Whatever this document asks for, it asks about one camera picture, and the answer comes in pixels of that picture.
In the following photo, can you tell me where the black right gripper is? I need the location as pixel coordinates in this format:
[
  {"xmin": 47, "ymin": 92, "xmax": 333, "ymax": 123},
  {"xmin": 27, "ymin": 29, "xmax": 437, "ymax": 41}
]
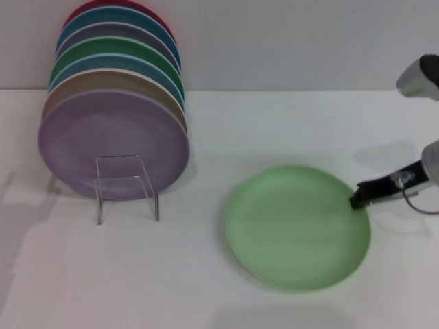
[{"xmin": 348, "ymin": 159, "xmax": 433, "ymax": 210}]

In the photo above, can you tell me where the light green plate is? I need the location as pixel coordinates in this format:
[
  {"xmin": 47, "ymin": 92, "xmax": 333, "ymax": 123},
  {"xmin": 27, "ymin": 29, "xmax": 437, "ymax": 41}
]
[{"xmin": 222, "ymin": 164, "xmax": 373, "ymax": 295}]

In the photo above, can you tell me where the purple plate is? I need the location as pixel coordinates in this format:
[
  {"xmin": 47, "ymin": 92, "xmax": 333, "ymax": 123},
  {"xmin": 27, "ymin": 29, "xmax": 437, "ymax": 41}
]
[{"xmin": 36, "ymin": 88, "xmax": 191, "ymax": 202}]

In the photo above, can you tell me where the light blue plate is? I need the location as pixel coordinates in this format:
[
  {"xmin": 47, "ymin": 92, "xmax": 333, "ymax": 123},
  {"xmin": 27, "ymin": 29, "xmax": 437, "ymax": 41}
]
[{"xmin": 47, "ymin": 53, "xmax": 186, "ymax": 110}]

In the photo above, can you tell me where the beige plate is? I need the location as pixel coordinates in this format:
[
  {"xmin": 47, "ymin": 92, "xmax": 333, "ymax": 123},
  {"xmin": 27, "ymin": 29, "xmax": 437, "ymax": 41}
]
[{"xmin": 40, "ymin": 67, "xmax": 189, "ymax": 134}]

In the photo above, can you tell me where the dark green plate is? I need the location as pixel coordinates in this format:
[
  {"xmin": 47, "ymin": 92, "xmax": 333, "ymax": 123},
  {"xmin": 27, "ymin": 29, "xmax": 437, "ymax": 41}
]
[{"xmin": 49, "ymin": 36, "xmax": 185, "ymax": 100}]

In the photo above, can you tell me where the grey plate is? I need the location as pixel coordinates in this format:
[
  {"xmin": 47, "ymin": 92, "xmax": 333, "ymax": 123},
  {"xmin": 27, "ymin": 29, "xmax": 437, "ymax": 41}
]
[{"xmin": 54, "ymin": 22, "xmax": 182, "ymax": 75}]

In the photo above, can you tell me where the teal blue plate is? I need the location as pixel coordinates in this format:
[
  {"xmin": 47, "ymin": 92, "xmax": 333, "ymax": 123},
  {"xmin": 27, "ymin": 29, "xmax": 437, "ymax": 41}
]
[{"xmin": 55, "ymin": 5, "xmax": 182, "ymax": 69}]

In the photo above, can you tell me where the dark red plate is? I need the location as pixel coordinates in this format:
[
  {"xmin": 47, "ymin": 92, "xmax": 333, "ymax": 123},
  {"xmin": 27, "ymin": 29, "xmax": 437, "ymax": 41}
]
[{"xmin": 63, "ymin": 0, "xmax": 176, "ymax": 45}]

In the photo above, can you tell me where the right gripper cable with plug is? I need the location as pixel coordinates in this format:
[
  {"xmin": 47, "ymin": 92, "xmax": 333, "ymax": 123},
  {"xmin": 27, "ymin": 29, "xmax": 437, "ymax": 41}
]
[{"xmin": 390, "ymin": 170, "xmax": 439, "ymax": 216}]

